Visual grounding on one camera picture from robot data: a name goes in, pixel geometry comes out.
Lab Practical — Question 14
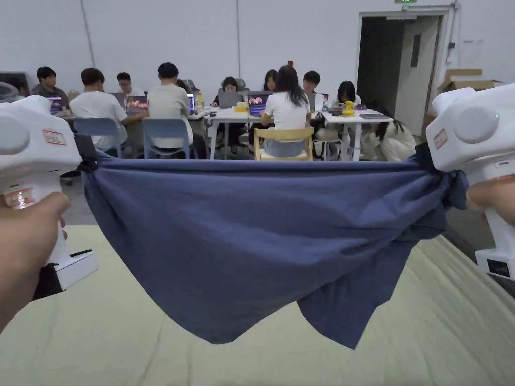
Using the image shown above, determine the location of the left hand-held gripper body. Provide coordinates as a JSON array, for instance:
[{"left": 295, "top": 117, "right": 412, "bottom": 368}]
[{"left": 0, "top": 95, "right": 99, "bottom": 291}]

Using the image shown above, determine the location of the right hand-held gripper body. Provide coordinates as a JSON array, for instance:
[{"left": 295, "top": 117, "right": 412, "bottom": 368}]
[{"left": 414, "top": 83, "right": 515, "bottom": 280}]

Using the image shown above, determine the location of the dark blue shirt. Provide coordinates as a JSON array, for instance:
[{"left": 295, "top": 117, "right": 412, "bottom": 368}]
[{"left": 83, "top": 154, "right": 470, "bottom": 350}]

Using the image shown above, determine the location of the person's left forearm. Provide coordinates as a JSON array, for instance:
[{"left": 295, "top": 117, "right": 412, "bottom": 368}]
[{"left": 0, "top": 295, "right": 35, "bottom": 335}]

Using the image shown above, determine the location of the person's right hand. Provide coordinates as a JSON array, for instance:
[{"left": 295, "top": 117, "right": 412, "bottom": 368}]
[{"left": 466, "top": 175, "right": 515, "bottom": 227}]

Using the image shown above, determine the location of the person's left hand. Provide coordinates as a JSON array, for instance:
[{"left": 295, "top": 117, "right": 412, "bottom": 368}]
[{"left": 0, "top": 192, "right": 71, "bottom": 306}]

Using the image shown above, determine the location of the blue chair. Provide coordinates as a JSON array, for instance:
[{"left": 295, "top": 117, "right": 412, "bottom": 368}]
[
  {"left": 141, "top": 118, "right": 191, "bottom": 160},
  {"left": 73, "top": 117, "right": 124, "bottom": 159}
]

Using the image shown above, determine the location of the cardboard carton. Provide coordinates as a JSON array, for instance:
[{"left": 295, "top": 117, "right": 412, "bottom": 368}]
[{"left": 437, "top": 68, "right": 504, "bottom": 95}]

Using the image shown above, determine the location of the grey door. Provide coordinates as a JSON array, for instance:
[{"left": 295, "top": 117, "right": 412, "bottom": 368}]
[{"left": 395, "top": 15, "right": 442, "bottom": 126}]

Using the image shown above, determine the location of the group of people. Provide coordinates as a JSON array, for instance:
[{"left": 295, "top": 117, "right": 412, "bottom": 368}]
[{"left": 31, "top": 62, "right": 363, "bottom": 158}]

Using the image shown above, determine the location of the wooden chair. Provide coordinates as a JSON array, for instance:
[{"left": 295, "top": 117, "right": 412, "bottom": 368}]
[{"left": 253, "top": 126, "right": 315, "bottom": 161}]

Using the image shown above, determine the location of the row of tables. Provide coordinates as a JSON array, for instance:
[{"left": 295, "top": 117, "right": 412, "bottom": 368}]
[{"left": 48, "top": 91, "right": 394, "bottom": 161}]

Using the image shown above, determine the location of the bed with pale green sheet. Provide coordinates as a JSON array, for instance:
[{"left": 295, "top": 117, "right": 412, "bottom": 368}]
[{"left": 0, "top": 224, "right": 515, "bottom": 386}]

